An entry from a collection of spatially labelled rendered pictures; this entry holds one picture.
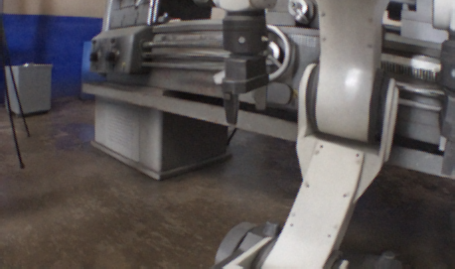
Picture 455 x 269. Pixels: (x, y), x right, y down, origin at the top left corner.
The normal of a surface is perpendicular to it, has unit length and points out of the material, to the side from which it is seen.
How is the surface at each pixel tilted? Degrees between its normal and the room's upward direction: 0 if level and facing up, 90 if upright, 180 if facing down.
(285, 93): 90
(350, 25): 100
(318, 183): 60
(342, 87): 86
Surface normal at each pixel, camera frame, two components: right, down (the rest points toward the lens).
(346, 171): -0.47, -0.38
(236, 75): -0.59, 0.31
